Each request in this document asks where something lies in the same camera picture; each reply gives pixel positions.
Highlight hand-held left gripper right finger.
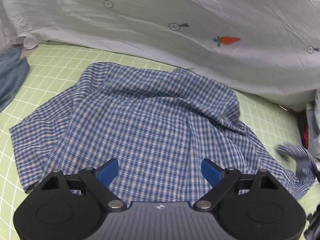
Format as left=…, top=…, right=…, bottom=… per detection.
left=193, top=158, right=280, bottom=211

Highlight blue plaid shirt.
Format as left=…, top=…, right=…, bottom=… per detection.
left=9, top=62, right=317, bottom=202

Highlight blue denim jeans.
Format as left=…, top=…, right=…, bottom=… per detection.
left=0, top=47, right=30, bottom=112

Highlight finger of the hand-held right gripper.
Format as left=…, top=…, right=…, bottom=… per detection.
left=312, top=159, right=320, bottom=182

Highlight grey carrot print sheet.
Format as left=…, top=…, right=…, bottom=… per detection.
left=0, top=0, right=320, bottom=112

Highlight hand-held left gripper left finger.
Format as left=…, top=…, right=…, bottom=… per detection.
left=40, top=158, right=126, bottom=211

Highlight red cloth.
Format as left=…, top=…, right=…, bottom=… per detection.
left=303, top=126, right=312, bottom=148

